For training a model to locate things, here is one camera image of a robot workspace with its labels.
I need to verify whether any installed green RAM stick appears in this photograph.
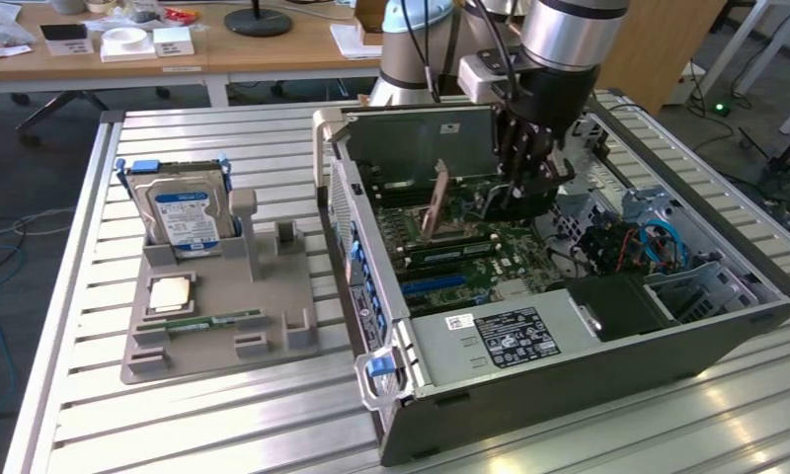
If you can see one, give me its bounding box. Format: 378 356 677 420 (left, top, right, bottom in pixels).
406 240 496 267

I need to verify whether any white paper stack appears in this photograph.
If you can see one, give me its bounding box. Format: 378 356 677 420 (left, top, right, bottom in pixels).
328 22 386 61

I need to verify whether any white box with black top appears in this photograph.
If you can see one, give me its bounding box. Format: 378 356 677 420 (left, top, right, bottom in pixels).
40 23 98 56

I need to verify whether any graphics card with metal bracket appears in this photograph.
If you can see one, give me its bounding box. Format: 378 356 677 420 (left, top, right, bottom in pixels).
420 157 559 244

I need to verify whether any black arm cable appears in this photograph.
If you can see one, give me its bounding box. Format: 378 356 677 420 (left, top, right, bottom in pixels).
399 0 525 98

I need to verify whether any blue wire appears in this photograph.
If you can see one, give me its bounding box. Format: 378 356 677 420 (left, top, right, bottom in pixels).
637 219 693 272

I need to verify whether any grey power supply unit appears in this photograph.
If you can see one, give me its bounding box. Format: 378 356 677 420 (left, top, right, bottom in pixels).
395 288 603 389

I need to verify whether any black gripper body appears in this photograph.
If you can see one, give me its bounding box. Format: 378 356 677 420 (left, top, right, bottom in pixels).
500 64 600 133

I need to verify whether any hard disk in blue caddy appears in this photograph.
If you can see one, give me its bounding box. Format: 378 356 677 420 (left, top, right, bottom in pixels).
115 153 239 259

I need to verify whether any white floor cable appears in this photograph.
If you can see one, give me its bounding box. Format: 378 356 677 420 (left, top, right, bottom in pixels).
0 205 75 239

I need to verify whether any clear plastic bag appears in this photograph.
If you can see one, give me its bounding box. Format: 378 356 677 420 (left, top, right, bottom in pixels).
0 2 39 46

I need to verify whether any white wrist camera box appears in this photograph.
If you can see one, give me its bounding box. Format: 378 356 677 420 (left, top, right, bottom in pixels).
459 48 525 105

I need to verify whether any CPU socket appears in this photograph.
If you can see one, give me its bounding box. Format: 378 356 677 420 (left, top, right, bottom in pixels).
415 206 477 244

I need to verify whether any grey plastic parts rack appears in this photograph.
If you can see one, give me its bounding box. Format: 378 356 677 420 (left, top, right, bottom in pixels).
119 187 323 386

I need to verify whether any plain white box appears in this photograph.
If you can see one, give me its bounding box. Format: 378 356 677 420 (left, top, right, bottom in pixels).
152 27 196 58

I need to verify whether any brown cardboard box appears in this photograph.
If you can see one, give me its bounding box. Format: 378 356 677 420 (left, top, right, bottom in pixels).
355 0 391 37

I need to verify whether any metal disk bay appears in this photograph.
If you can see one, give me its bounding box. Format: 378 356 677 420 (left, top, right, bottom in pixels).
643 260 763 327

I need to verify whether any black cable behind case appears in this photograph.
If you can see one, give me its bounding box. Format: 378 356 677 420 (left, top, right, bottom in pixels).
591 87 635 109

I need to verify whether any dark grey open PC case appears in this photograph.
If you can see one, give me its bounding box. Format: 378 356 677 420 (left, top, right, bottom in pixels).
310 96 790 468

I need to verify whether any green loose RAM stick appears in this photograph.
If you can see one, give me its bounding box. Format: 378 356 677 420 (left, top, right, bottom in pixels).
138 309 266 332

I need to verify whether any white box with tape roll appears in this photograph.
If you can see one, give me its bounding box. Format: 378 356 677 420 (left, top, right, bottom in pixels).
99 27 160 64

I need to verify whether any green motherboard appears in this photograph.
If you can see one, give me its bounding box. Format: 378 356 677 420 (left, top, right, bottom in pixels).
359 162 568 318

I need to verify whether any wooden desk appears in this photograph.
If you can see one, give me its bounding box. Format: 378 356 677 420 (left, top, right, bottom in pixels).
0 0 568 108

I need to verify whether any wooden cabinet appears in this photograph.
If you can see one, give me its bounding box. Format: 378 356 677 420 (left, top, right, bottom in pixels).
592 0 731 115

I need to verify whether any black round lamp base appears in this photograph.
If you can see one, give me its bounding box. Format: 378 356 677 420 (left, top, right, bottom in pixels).
223 0 295 39

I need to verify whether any black office chair base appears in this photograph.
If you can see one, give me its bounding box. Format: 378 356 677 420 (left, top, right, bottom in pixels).
11 88 172 145

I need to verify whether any CPU chip with metal lid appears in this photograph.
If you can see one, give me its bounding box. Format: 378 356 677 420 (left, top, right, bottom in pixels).
147 277 195 314

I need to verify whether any perforated metal drive cage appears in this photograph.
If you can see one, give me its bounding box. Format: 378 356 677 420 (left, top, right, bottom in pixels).
532 117 635 248

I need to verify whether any black power cable bundle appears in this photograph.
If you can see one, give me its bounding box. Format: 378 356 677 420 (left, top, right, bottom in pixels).
573 224 633 276

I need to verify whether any blue expansion slot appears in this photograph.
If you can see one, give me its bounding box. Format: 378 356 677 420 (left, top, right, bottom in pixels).
399 274 468 297

